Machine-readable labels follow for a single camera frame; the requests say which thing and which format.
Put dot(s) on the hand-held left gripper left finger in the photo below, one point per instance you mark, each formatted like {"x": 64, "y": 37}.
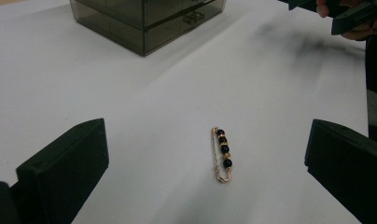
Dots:
{"x": 62, "y": 174}

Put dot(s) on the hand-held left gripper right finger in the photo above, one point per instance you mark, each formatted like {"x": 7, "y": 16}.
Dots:
{"x": 351, "y": 168}

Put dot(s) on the smoky clear drawer box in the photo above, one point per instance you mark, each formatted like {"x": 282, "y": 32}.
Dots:
{"x": 130, "y": 21}

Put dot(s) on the wooden table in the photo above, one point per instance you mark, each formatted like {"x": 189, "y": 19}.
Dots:
{"x": 0, "y": 2}

